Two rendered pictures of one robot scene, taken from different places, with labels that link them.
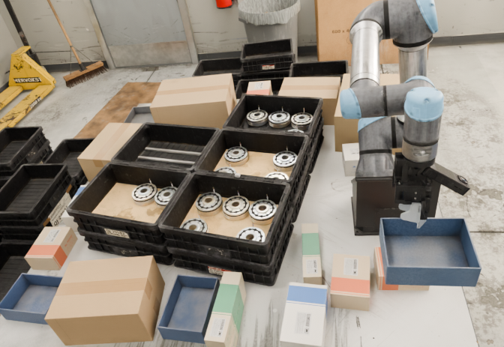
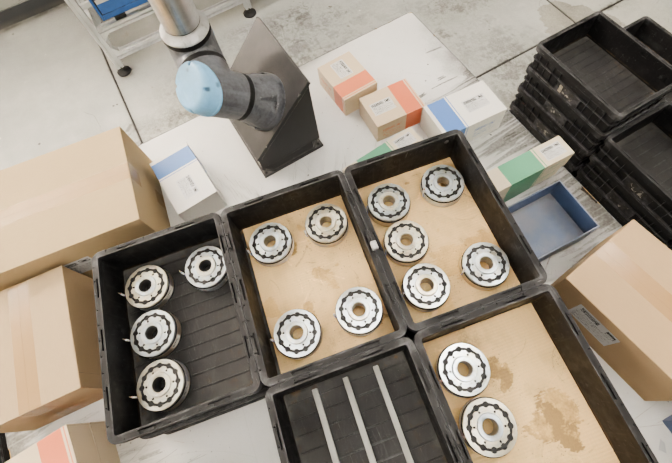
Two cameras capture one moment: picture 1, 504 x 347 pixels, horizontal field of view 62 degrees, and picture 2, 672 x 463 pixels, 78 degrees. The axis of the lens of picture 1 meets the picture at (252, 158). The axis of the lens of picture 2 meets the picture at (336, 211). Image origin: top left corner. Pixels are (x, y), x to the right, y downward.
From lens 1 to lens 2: 148 cm
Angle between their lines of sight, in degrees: 68
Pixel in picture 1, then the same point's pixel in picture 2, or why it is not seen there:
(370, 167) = (272, 86)
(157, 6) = not seen: outside the picture
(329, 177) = not seen: hidden behind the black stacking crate
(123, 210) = (541, 440)
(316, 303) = (448, 103)
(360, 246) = (334, 134)
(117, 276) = (632, 293)
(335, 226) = (321, 169)
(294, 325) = (484, 107)
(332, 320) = not seen: hidden behind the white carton
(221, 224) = (441, 246)
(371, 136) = (232, 79)
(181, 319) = (554, 233)
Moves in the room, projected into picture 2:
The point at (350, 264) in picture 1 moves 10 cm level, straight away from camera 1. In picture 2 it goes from (380, 107) to (350, 122)
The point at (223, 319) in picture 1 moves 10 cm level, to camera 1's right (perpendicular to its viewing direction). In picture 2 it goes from (542, 152) to (509, 130)
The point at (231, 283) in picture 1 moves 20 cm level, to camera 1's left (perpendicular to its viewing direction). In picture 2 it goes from (502, 174) to (572, 225)
